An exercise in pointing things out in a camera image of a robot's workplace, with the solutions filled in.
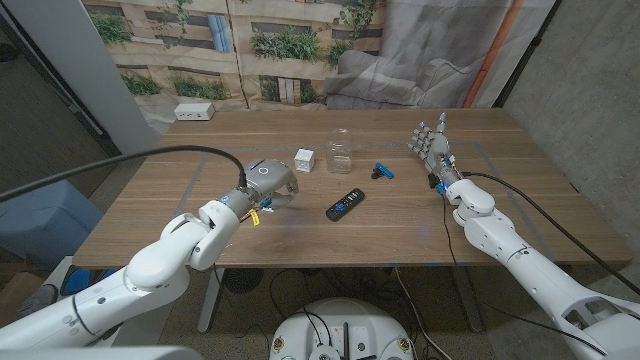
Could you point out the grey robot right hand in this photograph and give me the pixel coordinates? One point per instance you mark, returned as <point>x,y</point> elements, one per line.
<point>439,150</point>

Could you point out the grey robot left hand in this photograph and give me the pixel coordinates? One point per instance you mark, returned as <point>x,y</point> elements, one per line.
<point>270,177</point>

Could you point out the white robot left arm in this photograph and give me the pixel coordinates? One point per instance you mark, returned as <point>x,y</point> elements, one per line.
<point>160,265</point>

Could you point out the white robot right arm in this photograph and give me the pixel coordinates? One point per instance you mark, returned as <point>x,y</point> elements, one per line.
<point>525,265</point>

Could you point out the white cube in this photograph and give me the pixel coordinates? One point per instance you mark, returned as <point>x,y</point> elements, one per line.
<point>304,160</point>

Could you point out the black TV remote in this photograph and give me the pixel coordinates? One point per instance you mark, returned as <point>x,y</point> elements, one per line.
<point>345,204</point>

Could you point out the blue clip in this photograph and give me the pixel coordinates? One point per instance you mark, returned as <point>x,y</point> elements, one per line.
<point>384,170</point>

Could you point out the white power strip box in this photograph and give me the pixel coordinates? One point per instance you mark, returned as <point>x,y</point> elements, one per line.
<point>194,111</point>

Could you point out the printed fabric backdrop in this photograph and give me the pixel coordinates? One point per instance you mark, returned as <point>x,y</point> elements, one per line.
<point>300,75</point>

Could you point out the black backdrop stand pole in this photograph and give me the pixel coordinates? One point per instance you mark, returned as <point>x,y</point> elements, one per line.
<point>525,55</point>

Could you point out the white table leg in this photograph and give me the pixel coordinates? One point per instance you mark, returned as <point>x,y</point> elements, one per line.
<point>211,300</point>

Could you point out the grey table leg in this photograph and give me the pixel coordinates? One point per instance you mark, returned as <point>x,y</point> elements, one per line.
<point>467,300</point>

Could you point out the white robot torso base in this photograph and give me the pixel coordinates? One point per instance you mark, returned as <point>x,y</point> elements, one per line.
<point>345,315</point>

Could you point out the blue foot pad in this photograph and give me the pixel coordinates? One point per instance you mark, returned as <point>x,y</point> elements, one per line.
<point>106,274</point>
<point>76,282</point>

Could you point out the blue grey storage bin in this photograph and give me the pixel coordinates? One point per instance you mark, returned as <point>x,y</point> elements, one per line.
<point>45,220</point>

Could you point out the grey sneaker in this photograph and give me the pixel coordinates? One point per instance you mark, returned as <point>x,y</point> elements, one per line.
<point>39,300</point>

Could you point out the brown cardboard box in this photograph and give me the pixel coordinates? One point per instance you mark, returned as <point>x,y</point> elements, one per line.
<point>22,285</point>

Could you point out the dark round floor object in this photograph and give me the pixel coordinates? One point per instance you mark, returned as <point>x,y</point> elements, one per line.
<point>7,52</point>

